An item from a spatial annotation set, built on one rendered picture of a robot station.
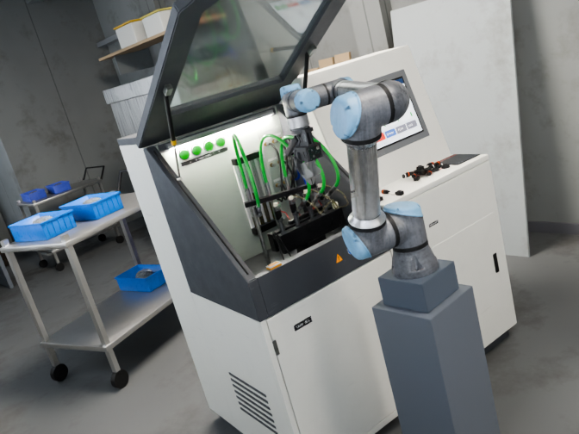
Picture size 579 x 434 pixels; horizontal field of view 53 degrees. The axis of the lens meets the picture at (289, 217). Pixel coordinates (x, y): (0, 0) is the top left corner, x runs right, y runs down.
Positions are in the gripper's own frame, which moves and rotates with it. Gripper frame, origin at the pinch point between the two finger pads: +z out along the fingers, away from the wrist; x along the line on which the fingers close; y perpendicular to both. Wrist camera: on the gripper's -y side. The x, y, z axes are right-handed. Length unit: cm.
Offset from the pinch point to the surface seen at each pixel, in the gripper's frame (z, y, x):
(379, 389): 96, -2, 9
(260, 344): 52, -7, -35
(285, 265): 26.3, -2.2, -18.5
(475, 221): 50, -2, 87
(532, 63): 1, -56, 233
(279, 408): 80, -8, -35
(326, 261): 32.4, -2.2, -0.6
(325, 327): 57, -2, -9
